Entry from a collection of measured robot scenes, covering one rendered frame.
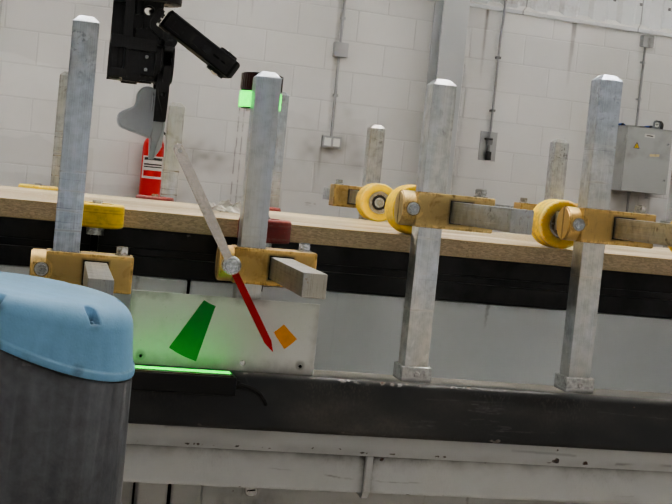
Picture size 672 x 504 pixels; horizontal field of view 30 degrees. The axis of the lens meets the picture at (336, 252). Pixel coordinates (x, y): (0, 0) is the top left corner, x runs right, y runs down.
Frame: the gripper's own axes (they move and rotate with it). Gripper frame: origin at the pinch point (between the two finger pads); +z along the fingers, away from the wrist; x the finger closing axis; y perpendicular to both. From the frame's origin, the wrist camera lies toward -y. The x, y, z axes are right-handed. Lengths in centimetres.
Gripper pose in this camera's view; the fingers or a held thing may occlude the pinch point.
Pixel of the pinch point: (157, 150)
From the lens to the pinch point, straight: 164.6
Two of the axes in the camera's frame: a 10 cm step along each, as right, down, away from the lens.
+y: -9.7, -0.8, -2.2
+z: -1.0, 9.9, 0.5
